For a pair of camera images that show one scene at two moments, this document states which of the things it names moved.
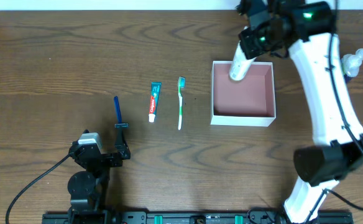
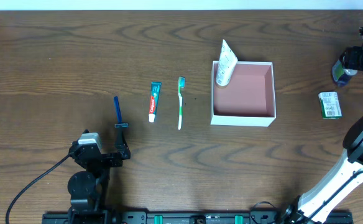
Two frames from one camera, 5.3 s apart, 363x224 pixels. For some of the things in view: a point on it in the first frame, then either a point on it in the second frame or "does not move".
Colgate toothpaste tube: (155, 89) does not move
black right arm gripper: (250, 39) -> (351, 58)
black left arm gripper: (104, 157) does not move
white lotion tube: (240, 65) -> (227, 64)
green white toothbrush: (181, 84) does not move
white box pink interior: (250, 101) does not move
